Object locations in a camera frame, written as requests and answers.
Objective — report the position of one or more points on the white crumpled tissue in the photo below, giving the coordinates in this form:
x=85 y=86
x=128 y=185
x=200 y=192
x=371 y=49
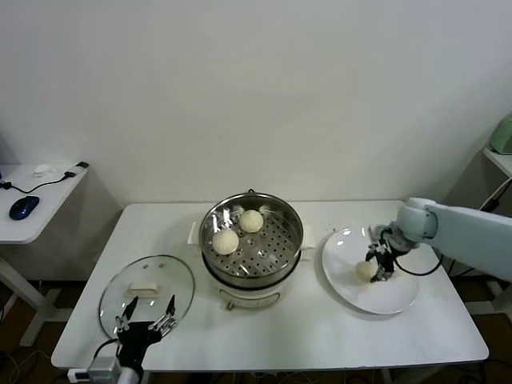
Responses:
x=43 y=170

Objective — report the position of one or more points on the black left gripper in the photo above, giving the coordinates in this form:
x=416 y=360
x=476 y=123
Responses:
x=136 y=338

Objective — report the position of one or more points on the white round plate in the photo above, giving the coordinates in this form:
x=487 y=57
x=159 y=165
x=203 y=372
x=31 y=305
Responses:
x=384 y=296

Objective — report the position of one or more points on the white steamed baozi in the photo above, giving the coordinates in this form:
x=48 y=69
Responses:
x=364 y=273
x=250 y=221
x=226 y=242

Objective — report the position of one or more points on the blue computer mouse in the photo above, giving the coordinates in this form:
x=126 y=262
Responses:
x=24 y=207

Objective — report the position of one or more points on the white electric cooker base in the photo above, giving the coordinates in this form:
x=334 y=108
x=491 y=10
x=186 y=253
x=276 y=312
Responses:
x=248 y=298

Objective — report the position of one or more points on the white side shelf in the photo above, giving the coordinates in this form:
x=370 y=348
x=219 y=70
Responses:
x=500 y=162

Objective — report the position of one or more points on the white side desk beige panel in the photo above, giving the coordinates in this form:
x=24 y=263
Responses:
x=40 y=200

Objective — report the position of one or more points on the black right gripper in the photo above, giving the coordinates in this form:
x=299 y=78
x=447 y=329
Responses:
x=387 y=260

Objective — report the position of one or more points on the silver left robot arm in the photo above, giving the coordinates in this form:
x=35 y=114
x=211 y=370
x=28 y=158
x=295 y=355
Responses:
x=108 y=370

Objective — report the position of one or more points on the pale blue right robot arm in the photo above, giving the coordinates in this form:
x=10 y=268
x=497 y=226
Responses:
x=472 y=236

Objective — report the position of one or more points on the stainless steel steamer basket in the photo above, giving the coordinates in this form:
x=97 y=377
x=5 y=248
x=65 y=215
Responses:
x=280 y=240

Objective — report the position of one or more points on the pale green appliance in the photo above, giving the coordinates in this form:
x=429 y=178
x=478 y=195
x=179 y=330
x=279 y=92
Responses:
x=504 y=136

